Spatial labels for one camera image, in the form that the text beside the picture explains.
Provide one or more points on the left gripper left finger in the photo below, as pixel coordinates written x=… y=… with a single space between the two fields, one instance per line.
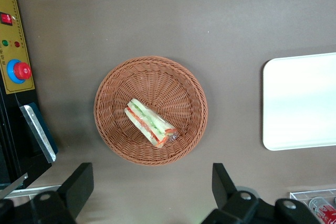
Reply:
x=78 y=187

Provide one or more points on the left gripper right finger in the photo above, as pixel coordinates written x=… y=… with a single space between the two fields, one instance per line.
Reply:
x=223 y=187

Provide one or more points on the triangle sandwich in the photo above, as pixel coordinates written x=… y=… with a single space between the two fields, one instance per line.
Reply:
x=147 y=121

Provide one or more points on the cream plastic tray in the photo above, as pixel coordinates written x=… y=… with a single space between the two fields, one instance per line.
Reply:
x=302 y=103

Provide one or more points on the brown wicker basket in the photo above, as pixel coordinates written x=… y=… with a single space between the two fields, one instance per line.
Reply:
x=162 y=85

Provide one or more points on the clear acrylic bottle rack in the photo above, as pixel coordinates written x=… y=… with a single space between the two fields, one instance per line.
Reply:
x=299 y=195

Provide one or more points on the red cola bottle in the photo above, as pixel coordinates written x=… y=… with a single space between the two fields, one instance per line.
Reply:
x=325 y=211

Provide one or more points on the red emergency stop button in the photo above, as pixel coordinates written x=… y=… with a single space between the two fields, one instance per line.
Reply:
x=22 y=71

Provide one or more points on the black sealing machine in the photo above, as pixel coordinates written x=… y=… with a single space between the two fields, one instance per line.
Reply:
x=15 y=51

